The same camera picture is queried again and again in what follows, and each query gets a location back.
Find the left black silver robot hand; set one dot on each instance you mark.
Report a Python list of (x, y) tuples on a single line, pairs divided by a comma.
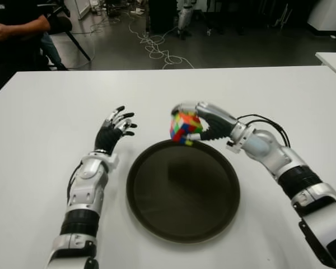
[(107, 138)]

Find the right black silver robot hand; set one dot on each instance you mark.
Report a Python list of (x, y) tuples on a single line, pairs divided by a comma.
[(221, 120)]

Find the multicoloured Rubik's cube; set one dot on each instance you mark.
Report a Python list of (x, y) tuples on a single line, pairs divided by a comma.
[(184, 124)]

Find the right silver black robot arm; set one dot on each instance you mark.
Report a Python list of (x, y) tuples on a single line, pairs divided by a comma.
[(296, 173)]

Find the left silver black robot arm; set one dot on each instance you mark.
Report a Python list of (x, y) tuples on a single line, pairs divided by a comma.
[(86, 190)]

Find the dark brown round plate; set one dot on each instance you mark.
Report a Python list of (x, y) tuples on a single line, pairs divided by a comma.
[(182, 193)]

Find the black cabinet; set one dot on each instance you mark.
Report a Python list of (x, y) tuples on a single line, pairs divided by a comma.
[(162, 14)]

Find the black office chair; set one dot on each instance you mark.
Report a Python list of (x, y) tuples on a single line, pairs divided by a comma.
[(62, 24)]

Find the silver folded stand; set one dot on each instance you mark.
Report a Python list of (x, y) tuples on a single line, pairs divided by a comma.
[(284, 14)]

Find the white power strip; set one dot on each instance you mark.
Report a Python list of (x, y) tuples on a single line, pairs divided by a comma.
[(138, 11)]

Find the white board panel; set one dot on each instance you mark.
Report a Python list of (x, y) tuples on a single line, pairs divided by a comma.
[(78, 7)]

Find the white machine housing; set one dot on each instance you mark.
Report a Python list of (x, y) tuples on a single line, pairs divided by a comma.
[(330, 14)]

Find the seated person in black shirt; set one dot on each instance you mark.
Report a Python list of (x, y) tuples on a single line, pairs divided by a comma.
[(11, 16)]

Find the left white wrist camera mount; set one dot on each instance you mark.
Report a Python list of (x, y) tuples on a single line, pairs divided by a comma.
[(114, 161)]

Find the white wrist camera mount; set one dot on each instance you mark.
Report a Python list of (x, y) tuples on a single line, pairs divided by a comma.
[(114, 161), (233, 147)]

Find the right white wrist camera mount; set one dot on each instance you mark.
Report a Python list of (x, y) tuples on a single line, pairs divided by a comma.
[(233, 147)]

